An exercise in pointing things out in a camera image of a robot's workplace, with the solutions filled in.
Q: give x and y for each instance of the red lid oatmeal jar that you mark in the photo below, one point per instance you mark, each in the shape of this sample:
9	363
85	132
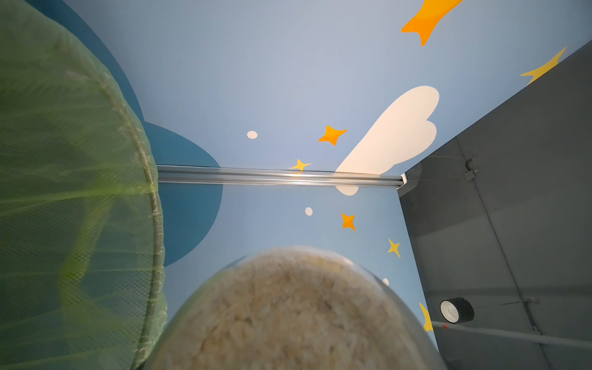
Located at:
294	308

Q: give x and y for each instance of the black tape roll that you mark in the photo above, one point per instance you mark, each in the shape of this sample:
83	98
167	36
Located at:
457	310

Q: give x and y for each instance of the mesh bin green bag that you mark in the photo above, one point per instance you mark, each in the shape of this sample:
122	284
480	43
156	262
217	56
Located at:
81	221

